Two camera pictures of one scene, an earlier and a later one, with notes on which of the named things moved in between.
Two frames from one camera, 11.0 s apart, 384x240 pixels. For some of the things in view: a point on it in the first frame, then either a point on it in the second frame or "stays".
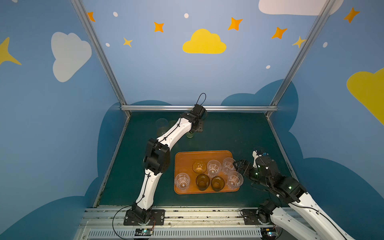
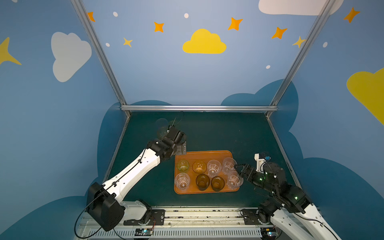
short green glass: [189, 135] -> [182, 165]
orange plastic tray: [200, 172] stays
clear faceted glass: [214, 167] stays
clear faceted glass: [234, 179] stays
